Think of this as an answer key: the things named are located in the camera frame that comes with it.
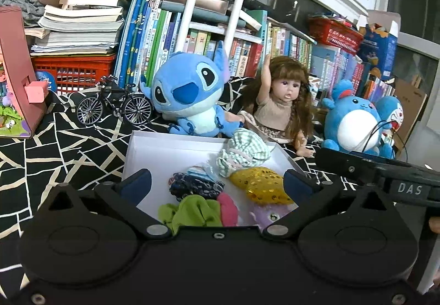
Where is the purple plush toy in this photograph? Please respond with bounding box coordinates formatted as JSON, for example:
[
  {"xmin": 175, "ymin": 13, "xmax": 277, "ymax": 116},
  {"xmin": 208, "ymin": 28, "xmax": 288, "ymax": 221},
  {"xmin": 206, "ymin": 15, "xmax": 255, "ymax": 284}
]
[{"xmin": 250, "ymin": 203, "xmax": 298, "ymax": 231}]

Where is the pink green scrunchie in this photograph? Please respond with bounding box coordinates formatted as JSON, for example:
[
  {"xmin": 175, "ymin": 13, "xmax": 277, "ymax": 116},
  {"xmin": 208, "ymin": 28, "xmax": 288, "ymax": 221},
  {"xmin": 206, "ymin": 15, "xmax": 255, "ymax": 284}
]
[{"xmin": 158, "ymin": 192, "xmax": 239, "ymax": 234}]

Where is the dark blue patterned scrunchie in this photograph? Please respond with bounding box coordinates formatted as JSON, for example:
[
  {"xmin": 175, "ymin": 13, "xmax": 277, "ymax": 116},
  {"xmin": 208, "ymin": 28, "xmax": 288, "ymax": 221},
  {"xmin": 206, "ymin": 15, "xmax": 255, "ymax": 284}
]
[{"xmin": 169, "ymin": 167, "xmax": 224, "ymax": 202}]

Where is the green white striped cloth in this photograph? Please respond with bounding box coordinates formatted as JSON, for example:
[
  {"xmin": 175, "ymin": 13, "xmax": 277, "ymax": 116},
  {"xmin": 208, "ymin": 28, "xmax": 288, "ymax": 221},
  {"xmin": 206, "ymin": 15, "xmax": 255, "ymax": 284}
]
[{"xmin": 216, "ymin": 128, "xmax": 271, "ymax": 178}]

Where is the white shallow cardboard box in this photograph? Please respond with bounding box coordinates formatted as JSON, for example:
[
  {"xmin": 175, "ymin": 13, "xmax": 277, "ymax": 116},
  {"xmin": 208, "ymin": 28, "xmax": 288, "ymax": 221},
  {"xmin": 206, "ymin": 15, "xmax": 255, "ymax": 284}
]
[{"xmin": 122, "ymin": 131, "xmax": 305, "ymax": 226}]

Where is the black white patterned cloth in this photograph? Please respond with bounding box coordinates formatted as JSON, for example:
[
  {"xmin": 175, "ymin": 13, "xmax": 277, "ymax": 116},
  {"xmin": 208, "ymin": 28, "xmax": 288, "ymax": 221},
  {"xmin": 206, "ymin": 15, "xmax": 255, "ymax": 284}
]
[{"xmin": 0, "ymin": 76, "xmax": 362, "ymax": 298}]

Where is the Doraemon plush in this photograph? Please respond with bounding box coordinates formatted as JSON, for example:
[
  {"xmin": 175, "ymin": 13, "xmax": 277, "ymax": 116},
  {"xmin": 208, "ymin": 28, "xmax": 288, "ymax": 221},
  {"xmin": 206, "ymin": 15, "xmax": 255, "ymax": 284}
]
[{"xmin": 375, "ymin": 96, "xmax": 403, "ymax": 146}]

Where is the blue round white-belly plush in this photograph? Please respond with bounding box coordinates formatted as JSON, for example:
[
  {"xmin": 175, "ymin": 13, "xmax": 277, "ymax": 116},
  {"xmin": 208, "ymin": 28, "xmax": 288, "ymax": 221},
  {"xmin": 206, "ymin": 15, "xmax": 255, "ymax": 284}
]
[{"xmin": 321, "ymin": 79, "xmax": 383, "ymax": 156}]

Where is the miniature black bicycle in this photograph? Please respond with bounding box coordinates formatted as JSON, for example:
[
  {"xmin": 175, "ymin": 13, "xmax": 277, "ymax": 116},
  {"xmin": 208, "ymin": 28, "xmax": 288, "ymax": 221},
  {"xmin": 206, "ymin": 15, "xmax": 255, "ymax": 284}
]
[{"xmin": 76, "ymin": 76, "xmax": 153, "ymax": 126}]

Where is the brown-haired baby doll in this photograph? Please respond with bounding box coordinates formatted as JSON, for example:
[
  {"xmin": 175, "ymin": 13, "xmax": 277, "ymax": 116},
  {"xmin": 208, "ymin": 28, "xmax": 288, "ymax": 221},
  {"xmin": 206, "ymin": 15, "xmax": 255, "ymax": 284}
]
[{"xmin": 225, "ymin": 54, "xmax": 314, "ymax": 158}]

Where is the blue Stitch plush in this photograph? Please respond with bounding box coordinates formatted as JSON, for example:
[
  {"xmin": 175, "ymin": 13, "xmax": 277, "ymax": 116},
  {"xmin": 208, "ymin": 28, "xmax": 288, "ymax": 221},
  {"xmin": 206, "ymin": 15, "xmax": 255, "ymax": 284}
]
[{"xmin": 139, "ymin": 41, "xmax": 242, "ymax": 138}]

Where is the row of colourful books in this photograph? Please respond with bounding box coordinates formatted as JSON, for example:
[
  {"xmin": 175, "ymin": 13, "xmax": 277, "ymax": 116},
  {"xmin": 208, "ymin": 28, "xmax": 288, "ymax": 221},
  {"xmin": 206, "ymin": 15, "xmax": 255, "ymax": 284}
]
[{"xmin": 182, "ymin": 9, "xmax": 396, "ymax": 104}]

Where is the orange plastic crate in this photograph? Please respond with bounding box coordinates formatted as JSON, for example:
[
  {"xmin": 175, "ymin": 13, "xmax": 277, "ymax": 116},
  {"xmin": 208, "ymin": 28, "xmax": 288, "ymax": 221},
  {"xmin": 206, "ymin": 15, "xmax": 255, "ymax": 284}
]
[{"xmin": 31, "ymin": 54, "xmax": 116, "ymax": 94}]

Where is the blue cardboard box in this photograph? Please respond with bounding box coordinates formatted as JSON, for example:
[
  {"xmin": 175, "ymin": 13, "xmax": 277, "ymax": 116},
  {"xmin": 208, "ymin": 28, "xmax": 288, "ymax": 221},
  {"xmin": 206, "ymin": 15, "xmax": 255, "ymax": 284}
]
[{"xmin": 357, "ymin": 21, "xmax": 399, "ymax": 80}]

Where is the pink triangular miniature house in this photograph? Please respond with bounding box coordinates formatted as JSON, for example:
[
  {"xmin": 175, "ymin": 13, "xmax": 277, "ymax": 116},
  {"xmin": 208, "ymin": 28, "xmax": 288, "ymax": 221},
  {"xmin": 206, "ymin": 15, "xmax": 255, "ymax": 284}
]
[{"xmin": 1, "ymin": 7, "xmax": 48, "ymax": 138}]

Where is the row of blue upright books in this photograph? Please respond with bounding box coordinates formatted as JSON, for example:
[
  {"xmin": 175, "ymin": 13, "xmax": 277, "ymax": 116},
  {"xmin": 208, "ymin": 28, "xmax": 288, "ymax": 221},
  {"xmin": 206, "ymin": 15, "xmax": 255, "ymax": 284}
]
[{"xmin": 115, "ymin": 0, "xmax": 186, "ymax": 88}]

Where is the red plastic basket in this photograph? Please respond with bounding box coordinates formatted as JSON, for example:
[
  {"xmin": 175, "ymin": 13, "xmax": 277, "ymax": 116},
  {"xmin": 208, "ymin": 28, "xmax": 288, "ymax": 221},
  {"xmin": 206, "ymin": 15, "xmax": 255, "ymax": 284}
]
[{"xmin": 307, "ymin": 16, "xmax": 363, "ymax": 55}]

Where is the stack of horizontal books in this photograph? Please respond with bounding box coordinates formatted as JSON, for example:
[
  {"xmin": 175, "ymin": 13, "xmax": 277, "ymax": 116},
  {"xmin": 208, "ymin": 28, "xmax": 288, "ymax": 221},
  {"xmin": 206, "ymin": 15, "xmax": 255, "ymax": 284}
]
[{"xmin": 31, "ymin": 0, "xmax": 128, "ymax": 56}]

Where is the grey crumpled cloth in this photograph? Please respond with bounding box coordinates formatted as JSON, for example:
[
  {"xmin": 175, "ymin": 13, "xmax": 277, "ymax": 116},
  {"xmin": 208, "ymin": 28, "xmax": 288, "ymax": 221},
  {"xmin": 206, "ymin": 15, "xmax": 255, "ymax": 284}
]
[{"xmin": 1, "ymin": 0, "xmax": 45, "ymax": 27}]

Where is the black cable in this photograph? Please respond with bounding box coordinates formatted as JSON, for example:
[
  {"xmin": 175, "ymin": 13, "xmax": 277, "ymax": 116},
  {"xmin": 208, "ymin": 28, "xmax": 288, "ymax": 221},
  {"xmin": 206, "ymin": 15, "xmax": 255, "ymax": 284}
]
[{"xmin": 360, "ymin": 119, "xmax": 408, "ymax": 163}]

